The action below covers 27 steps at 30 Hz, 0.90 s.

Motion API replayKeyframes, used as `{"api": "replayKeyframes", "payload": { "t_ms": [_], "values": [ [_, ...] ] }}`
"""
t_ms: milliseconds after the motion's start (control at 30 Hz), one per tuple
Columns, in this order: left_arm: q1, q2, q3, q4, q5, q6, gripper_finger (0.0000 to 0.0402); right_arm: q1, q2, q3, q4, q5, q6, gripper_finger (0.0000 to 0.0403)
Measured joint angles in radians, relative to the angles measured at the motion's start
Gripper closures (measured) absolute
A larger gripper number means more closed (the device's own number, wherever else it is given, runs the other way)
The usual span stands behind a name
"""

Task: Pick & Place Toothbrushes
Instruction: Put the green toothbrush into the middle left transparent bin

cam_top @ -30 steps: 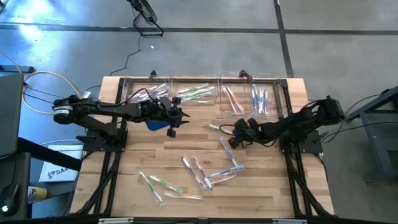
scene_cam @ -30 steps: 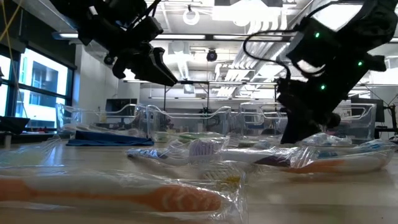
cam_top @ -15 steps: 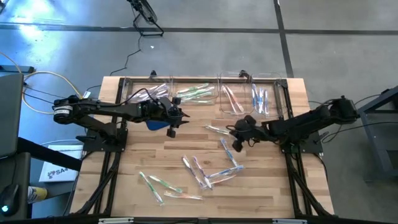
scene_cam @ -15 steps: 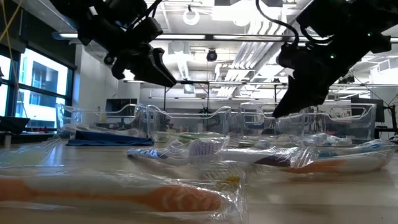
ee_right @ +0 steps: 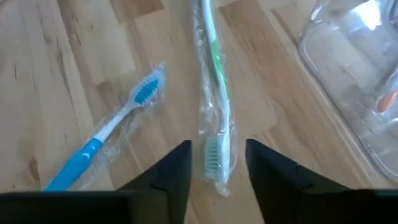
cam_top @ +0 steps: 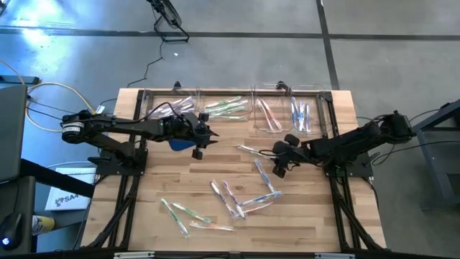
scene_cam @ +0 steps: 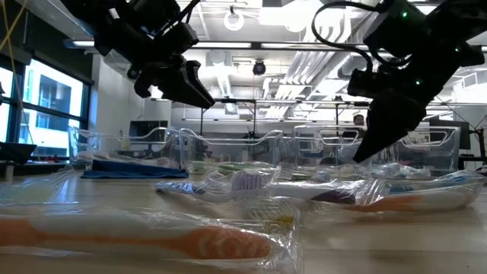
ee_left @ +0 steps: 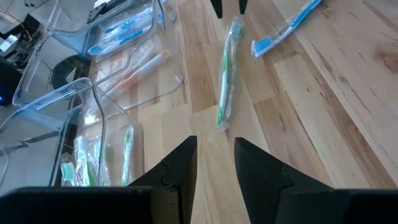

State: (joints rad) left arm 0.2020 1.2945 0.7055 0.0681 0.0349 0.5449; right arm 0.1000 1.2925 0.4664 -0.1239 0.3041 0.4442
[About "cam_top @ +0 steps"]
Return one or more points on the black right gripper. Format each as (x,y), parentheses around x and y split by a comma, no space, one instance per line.
(291,154)

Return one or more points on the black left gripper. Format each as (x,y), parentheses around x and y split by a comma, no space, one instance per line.
(196,133)

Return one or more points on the blue toothbrush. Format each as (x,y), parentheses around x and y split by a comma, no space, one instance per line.
(301,117)
(308,118)
(294,109)
(264,176)
(260,198)

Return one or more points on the purple toothbrush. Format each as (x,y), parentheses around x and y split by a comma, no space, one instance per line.
(188,109)
(183,99)
(233,199)
(178,106)
(187,101)
(221,194)
(179,112)

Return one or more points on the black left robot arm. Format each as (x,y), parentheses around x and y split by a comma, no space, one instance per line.
(125,126)

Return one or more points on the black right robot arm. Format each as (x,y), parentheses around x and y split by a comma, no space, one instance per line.
(341,144)

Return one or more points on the clear scoop-front plastic bin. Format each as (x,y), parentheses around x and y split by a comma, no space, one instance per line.
(250,104)
(147,97)

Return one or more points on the black floor fan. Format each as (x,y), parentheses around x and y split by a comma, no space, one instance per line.
(169,14)

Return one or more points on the white printed box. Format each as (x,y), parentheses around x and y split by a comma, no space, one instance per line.
(68,199)

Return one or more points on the blue-legged side table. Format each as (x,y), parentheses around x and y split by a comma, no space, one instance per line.
(431,162)

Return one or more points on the yellow white can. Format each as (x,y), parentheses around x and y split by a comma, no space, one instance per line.
(43,224)

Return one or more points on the dark grey laptop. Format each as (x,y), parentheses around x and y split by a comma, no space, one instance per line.
(12,133)

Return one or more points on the grey flat bar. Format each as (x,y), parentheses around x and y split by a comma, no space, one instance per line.
(18,80)

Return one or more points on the black computer mouse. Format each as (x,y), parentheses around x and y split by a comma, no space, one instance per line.
(10,230)

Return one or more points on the black rail clamp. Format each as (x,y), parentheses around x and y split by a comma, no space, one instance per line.
(282,87)
(177,85)

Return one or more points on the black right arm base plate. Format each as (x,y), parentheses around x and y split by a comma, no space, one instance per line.
(359,172)

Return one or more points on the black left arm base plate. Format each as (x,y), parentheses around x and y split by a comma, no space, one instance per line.
(108,171)

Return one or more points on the white bracket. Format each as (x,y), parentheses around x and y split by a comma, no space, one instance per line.
(334,256)
(133,255)

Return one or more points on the black desk frame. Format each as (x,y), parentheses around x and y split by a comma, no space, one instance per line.
(54,178)

